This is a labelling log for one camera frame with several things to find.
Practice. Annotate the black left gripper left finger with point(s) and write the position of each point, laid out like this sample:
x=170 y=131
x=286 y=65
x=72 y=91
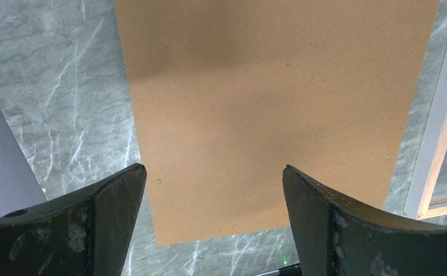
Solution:
x=85 y=232

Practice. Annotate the brown backing board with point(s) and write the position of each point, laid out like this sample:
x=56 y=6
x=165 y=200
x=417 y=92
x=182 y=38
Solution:
x=225 y=94

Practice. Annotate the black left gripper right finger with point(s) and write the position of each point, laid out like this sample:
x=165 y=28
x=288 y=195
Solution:
x=335 y=234

